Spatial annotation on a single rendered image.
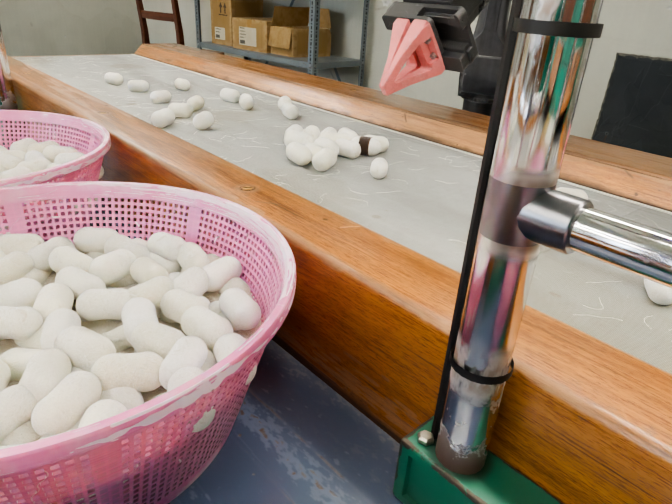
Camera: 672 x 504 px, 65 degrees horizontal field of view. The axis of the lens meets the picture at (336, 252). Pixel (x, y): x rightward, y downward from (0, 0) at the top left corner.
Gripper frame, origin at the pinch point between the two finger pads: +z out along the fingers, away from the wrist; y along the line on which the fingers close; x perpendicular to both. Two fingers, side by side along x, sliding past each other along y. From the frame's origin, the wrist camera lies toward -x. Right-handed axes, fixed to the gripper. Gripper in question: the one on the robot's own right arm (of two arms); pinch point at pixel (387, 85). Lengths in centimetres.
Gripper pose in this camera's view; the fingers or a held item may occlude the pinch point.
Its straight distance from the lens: 60.8
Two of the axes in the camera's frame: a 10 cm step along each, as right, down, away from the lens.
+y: 6.7, 3.7, -6.5
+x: 4.3, 5.2, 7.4
